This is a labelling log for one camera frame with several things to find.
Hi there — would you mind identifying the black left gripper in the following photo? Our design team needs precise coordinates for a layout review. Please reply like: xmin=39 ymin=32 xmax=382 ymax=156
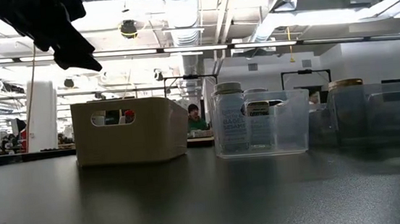
xmin=0 ymin=0 xmax=103 ymax=81

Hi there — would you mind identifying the red-lidded spice tin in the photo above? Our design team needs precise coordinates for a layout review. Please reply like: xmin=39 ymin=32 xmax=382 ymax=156
xmin=123 ymin=109 xmax=136 ymax=124

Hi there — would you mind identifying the white opaque plastic bin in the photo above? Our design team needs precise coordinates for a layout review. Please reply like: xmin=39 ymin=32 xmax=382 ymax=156
xmin=69 ymin=93 xmax=193 ymax=170

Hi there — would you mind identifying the white-lidded spice jar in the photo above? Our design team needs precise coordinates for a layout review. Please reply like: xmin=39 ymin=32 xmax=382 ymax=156
xmin=243 ymin=87 xmax=275 ymax=150
xmin=210 ymin=80 xmax=251 ymax=155

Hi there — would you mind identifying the gold-lidded spice jar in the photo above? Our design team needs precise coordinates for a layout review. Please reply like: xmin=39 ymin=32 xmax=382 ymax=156
xmin=327 ymin=77 xmax=370 ymax=147

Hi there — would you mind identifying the white building column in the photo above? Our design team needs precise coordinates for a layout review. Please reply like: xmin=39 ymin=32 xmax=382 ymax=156
xmin=22 ymin=79 xmax=61 ymax=153

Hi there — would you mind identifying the person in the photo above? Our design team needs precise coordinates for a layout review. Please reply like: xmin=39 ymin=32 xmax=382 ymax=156
xmin=15 ymin=118 xmax=30 ymax=152
xmin=185 ymin=102 xmax=209 ymax=133
xmin=308 ymin=90 xmax=322 ymax=105

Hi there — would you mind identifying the wooden table border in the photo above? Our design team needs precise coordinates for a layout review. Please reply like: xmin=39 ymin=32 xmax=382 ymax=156
xmin=187 ymin=136 xmax=214 ymax=144

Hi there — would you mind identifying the clear plastic bin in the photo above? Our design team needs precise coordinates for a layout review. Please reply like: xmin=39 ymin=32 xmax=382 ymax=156
xmin=208 ymin=87 xmax=315 ymax=162

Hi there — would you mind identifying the metal rig crossbar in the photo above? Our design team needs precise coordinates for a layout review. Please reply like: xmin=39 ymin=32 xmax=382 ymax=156
xmin=0 ymin=21 xmax=400 ymax=77

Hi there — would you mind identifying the smoky grey transparent bin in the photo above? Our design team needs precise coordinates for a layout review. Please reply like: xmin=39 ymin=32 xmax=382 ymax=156
xmin=305 ymin=80 xmax=400 ymax=153

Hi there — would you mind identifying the black ceiling camera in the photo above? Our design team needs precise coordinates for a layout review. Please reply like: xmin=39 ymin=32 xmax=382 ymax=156
xmin=119 ymin=18 xmax=139 ymax=40

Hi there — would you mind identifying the yellow hanging cord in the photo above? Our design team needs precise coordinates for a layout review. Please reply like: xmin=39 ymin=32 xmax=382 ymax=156
xmin=17 ymin=46 xmax=45 ymax=153

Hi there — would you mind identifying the silver ventilation duct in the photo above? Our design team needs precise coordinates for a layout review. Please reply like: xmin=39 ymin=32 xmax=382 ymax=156
xmin=161 ymin=0 xmax=210 ymax=101

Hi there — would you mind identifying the black table frame rail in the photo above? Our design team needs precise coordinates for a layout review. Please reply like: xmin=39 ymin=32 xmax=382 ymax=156
xmin=0 ymin=135 xmax=214 ymax=167

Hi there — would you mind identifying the yellow hanging strap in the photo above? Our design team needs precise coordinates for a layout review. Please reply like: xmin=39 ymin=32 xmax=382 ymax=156
xmin=286 ymin=26 xmax=296 ymax=64

